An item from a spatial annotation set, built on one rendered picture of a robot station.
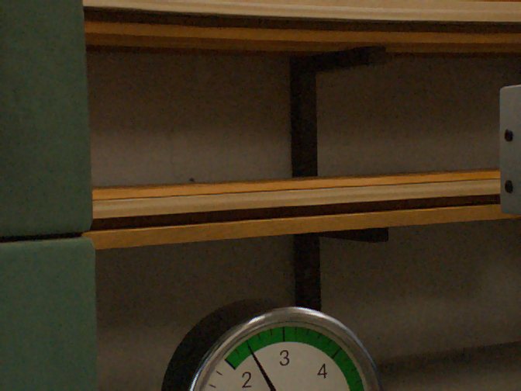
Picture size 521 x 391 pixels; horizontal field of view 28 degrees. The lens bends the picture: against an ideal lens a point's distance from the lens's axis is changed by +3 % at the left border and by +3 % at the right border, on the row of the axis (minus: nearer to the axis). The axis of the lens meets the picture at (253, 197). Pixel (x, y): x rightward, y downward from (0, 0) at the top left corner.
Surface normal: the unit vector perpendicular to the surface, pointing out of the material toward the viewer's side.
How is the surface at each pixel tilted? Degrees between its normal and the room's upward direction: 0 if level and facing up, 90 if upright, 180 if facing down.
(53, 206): 90
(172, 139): 90
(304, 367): 90
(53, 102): 90
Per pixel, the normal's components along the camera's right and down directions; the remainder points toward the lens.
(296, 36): 0.49, 0.03
